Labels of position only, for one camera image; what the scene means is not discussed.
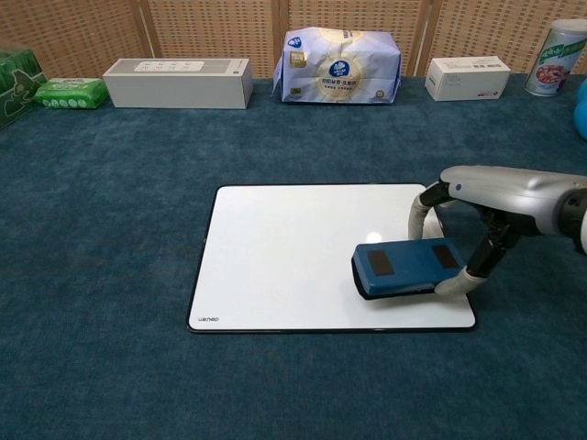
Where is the green sachet display box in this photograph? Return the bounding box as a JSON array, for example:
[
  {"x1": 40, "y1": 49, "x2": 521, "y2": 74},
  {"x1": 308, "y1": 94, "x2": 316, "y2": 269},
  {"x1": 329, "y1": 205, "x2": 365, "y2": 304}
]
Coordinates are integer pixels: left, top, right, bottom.
[{"x1": 0, "y1": 48, "x2": 49, "y2": 132}]

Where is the white rectangular pad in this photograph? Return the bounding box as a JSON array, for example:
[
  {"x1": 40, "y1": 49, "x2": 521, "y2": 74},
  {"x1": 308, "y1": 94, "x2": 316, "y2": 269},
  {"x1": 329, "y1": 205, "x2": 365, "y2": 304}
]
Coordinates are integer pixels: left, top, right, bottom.
[{"x1": 186, "y1": 183, "x2": 478, "y2": 334}]

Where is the long white power strip box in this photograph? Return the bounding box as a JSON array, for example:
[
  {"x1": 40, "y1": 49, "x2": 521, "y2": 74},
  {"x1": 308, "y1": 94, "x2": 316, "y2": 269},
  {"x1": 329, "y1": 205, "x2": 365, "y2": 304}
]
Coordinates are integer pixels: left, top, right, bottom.
[{"x1": 102, "y1": 58, "x2": 255, "y2": 111}]

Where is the teal table cloth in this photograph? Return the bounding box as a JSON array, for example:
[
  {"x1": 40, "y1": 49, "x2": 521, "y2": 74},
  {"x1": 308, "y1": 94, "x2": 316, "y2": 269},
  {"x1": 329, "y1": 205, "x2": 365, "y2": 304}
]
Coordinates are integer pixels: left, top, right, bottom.
[{"x1": 0, "y1": 72, "x2": 587, "y2": 440}]

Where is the cylindrical can with white lid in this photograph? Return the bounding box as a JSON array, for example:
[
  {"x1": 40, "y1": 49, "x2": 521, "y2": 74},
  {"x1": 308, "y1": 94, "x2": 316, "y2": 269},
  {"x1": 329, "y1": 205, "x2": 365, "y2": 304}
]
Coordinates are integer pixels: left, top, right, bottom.
[{"x1": 524, "y1": 18, "x2": 587, "y2": 97}]

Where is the woven bamboo folding screen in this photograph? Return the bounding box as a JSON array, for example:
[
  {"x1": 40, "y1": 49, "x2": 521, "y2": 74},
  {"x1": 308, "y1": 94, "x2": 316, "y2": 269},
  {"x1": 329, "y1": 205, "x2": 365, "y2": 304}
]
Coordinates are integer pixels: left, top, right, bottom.
[{"x1": 0, "y1": 0, "x2": 587, "y2": 80}]

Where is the small white cardboard box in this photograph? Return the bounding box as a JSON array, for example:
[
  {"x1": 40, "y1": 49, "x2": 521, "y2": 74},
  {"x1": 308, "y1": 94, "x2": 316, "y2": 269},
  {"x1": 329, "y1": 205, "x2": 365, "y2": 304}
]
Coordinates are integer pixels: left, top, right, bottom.
[{"x1": 425, "y1": 56, "x2": 513, "y2": 102}]

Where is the blue white tissue paper pack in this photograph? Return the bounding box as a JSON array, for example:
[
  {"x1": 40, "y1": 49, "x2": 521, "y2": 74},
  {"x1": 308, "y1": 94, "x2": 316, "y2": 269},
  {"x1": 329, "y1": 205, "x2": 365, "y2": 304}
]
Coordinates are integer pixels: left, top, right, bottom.
[{"x1": 271, "y1": 27, "x2": 403, "y2": 105}]

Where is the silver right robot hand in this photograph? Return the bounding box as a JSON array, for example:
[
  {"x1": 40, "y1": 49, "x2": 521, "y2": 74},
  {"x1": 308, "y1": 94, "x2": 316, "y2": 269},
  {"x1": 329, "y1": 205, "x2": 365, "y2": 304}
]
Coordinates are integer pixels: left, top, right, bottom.
[{"x1": 407, "y1": 165, "x2": 587, "y2": 294}]

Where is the blue detergent pump bottle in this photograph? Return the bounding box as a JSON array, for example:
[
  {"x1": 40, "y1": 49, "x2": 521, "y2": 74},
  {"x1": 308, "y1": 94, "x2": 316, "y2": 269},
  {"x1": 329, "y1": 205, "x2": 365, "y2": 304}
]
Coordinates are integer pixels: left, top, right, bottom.
[{"x1": 570, "y1": 77, "x2": 587, "y2": 141}]

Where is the green tissue pack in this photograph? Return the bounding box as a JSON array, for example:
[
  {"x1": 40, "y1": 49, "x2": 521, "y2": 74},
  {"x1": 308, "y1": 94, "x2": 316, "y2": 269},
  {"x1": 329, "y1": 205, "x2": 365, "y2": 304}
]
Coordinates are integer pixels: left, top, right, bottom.
[{"x1": 34, "y1": 76, "x2": 110, "y2": 111}]

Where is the small blue device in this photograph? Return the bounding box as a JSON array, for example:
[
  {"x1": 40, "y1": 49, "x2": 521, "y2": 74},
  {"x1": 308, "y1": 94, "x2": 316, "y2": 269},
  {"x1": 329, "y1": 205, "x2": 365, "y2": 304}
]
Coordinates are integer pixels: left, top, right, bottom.
[{"x1": 350, "y1": 236, "x2": 470, "y2": 302}]

